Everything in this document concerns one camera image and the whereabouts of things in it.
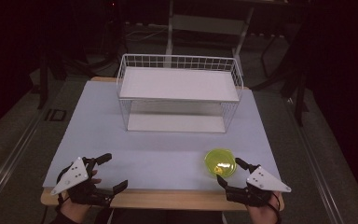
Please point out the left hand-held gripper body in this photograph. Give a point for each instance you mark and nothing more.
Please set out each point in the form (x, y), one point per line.
(74, 175)

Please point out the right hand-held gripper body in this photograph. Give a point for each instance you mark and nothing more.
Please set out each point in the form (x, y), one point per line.
(265, 182)

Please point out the yellow-green translucent plate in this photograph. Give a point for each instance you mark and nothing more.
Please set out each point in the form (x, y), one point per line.
(219, 160)

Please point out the person's right hand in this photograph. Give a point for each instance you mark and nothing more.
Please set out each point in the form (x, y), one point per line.
(262, 214)

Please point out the person's left hand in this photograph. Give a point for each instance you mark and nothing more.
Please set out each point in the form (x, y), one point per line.
(74, 211)

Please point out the pale blue table mat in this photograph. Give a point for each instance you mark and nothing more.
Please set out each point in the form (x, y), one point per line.
(105, 140)

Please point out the black floor socket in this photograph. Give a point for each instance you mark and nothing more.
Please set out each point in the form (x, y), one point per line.
(56, 115)

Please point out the black metal stand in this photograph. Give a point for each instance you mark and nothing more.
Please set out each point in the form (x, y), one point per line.
(43, 81)
(300, 93)

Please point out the metal floor rail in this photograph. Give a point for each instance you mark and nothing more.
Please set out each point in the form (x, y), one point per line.
(9, 161)
(317, 165)

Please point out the white metal frame stand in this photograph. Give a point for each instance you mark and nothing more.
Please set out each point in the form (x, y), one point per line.
(208, 24)

